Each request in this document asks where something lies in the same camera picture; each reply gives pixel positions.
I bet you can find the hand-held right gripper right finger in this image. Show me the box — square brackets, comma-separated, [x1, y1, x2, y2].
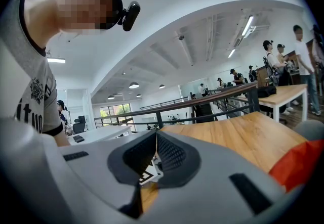
[144, 130, 296, 224]

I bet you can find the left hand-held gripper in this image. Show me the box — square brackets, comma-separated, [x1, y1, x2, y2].
[138, 154, 165, 186]

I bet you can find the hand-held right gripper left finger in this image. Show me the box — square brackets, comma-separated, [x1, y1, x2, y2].
[59, 130, 157, 224]

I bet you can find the person's left forearm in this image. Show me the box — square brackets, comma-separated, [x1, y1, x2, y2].
[53, 130, 71, 147]

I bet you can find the black office chair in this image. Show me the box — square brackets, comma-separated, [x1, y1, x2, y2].
[72, 115, 87, 135]

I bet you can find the window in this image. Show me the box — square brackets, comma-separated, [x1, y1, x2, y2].
[100, 103, 132, 127]

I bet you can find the black railing with wooden handrail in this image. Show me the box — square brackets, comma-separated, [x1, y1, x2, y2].
[94, 81, 261, 130]

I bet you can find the white bucket with orange liner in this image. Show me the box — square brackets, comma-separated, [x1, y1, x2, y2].
[268, 139, 324, 193]

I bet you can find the black bag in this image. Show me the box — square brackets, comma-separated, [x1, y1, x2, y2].
[257, 85, 277, 99]

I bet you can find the grey chair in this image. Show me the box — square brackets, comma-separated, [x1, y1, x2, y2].
[293, 119, 324, 142]

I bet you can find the wooden table with white legs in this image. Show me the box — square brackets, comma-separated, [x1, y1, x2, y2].
[237, 83, 309, 123]

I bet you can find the grey printed t-shirt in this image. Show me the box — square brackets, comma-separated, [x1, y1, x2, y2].
[0, 0, 64, 137]

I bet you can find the person's head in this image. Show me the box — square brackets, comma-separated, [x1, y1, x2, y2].
[24, 0, 114, 49]

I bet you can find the black head camera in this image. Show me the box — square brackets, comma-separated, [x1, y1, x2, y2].
[117, 1, 141, 32]

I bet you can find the black head strap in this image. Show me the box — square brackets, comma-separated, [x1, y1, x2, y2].
[102, 0, 124, 30]

